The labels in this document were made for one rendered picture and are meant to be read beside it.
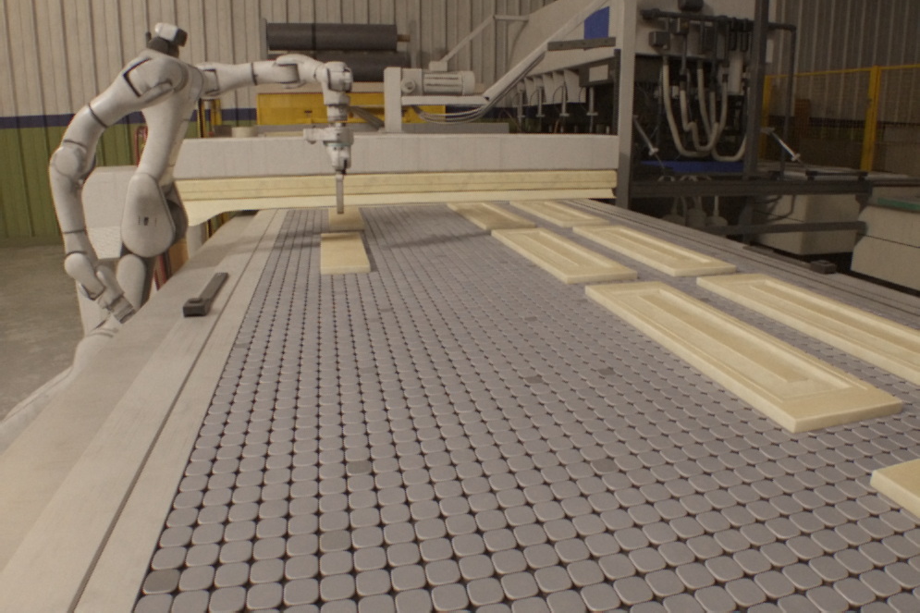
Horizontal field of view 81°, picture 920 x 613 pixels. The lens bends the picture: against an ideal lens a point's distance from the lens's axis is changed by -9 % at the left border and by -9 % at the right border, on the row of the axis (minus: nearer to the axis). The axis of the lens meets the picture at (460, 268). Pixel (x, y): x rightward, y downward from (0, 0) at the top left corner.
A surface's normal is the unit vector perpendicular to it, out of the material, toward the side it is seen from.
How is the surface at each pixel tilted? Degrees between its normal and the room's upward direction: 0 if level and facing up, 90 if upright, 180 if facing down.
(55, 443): 0
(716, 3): 90
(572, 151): 90
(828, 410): 0
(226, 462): 0
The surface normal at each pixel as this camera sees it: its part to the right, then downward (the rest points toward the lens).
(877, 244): -0.98, 0.05
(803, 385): 0.04, -0.91
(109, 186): 0.22, 0.23
